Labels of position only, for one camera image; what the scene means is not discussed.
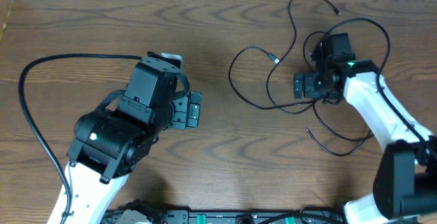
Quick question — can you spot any thin black USB cable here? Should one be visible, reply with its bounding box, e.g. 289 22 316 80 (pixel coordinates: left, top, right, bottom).
227 0 341 115

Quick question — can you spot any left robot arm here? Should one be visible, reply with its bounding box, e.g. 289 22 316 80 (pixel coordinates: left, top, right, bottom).
48 53 201 223

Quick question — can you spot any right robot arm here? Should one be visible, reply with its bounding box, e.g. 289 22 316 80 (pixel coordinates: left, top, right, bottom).
294 33 436 223

